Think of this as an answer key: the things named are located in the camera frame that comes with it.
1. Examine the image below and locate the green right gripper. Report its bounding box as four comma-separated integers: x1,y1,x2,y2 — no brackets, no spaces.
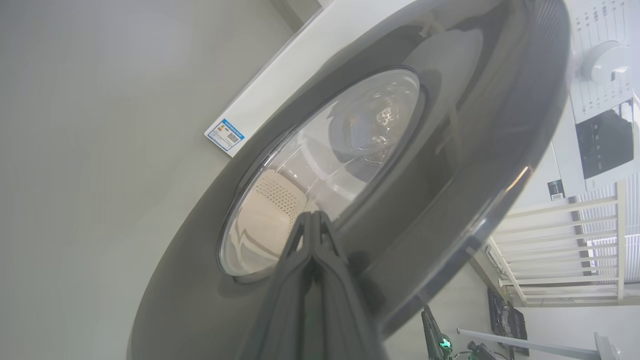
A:
421,305,501,360

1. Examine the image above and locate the black round glass door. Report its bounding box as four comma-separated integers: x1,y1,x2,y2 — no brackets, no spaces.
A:
127,0,573,360

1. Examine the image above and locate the black display panel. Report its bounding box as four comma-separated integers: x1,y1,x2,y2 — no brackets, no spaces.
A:
575,100,636,180

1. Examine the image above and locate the black rectangular device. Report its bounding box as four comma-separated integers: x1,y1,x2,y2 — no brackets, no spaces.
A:
487,289,530,357

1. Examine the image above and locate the white control dial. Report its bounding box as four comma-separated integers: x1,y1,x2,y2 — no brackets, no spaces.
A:
580,41,632,83

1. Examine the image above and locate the white front-load washing machine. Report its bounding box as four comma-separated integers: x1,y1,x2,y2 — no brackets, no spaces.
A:
204,0,640,211

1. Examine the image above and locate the white metal bar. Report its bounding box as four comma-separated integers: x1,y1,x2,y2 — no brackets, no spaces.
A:
457,327,623,360

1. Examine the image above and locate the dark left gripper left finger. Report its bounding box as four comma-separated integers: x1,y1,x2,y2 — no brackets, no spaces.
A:
240,211,315,360

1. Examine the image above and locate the blue energy label sticker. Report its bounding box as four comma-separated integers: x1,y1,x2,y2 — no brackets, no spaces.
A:
204,118,246,152

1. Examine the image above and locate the white railing fence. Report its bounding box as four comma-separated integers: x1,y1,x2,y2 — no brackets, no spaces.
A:
487,180,640,307

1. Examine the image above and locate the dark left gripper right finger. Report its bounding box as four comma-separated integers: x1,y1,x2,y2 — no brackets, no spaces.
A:
310,211,386,360

